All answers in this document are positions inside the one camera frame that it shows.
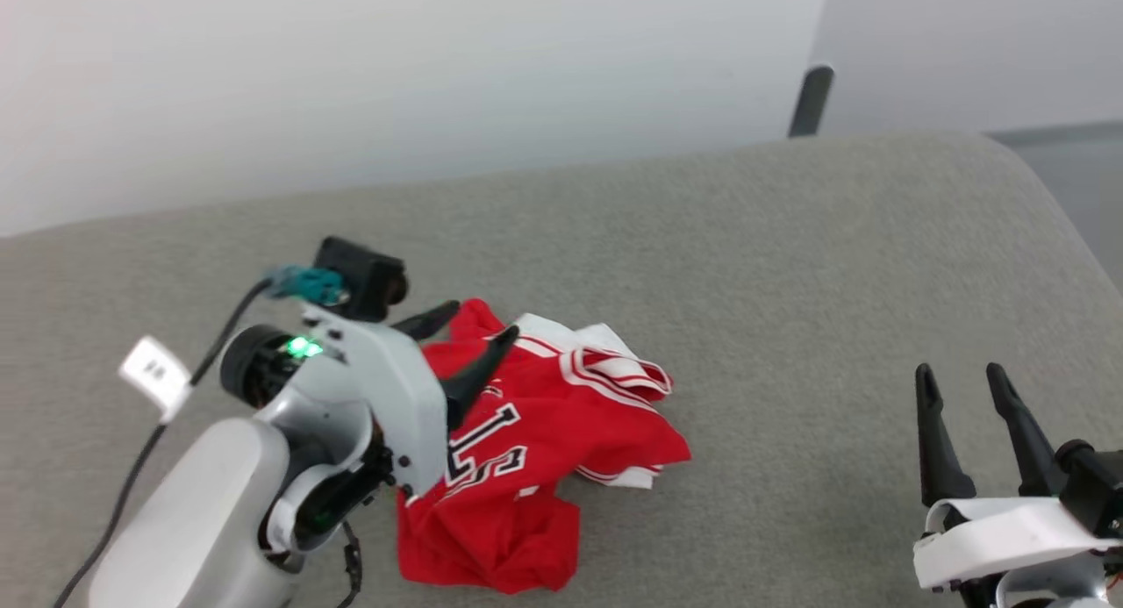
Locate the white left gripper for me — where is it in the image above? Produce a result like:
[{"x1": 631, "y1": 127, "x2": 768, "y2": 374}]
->
[{"x1": 288, "y1": 300, "x2": 521, "y2": 501}]

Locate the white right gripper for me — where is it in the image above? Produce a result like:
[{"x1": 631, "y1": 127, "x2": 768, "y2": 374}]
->
[{"x1": 912, "y1": 361, "x2": 1123, "y2": 593}]

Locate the red and white jersey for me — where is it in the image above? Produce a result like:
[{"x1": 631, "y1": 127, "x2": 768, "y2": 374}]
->
[{"x1": 395, "y1": 298, "x2": 693, "y2": 595}]

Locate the thin black braided cable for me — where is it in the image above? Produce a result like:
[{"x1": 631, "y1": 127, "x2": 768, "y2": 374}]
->
[{"x1": 338, "y1": 520, "x2": 364, "y2": 608}]

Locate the white cable tag label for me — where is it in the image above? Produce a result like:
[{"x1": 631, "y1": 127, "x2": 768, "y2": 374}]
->
[{"x1": 118, "y1": 335, "x2": 193, "y2": 424}]

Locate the black post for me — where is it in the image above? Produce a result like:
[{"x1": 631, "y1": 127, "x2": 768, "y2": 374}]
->
[{"x1": 787, "y1": 65, "x2": 835, "y2": 139}]

